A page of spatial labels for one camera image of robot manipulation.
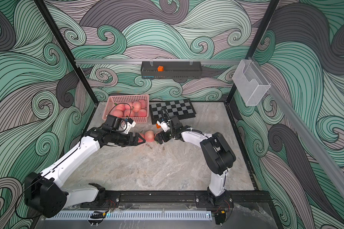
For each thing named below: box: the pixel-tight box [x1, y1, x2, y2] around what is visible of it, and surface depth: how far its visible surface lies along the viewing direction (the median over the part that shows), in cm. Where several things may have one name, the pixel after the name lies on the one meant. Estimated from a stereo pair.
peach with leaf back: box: [137, 108, 147, 117], surface depth 106 cm
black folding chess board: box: [149, 98, 197, 125], surface depth 113 cm
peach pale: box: [144, 130, 155, 143], surface depth 94 cm
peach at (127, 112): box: [124, 109, 135, 117], surface depth 109 cm
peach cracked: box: [116, 103, 126, 111], surface depth 113 cm
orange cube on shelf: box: [157, 65, 164, 72], surface depth 90 cm
